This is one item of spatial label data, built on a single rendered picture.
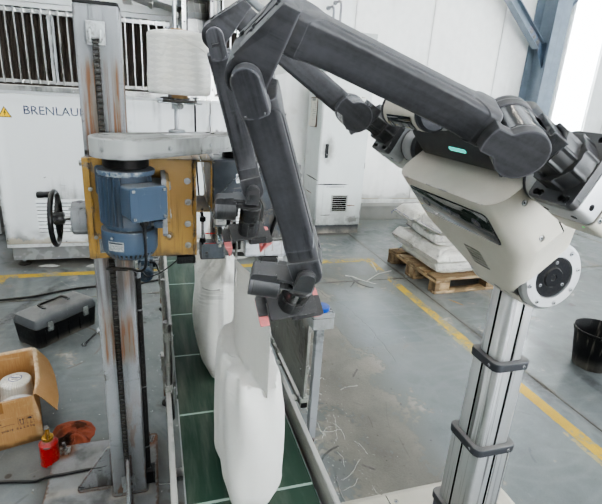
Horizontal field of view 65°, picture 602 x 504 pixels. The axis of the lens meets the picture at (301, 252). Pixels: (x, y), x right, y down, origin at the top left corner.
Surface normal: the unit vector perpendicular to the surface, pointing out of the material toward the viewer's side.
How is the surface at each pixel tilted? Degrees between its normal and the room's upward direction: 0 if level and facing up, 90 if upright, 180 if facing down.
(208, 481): 0
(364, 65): 113
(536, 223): 90
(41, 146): 90
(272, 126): 123
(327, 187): 90
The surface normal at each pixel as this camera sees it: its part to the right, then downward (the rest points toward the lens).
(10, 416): 0.52, 0.29
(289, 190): 0.03, 0.70
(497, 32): 0.29, 0.33
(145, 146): 0.78, 0.25
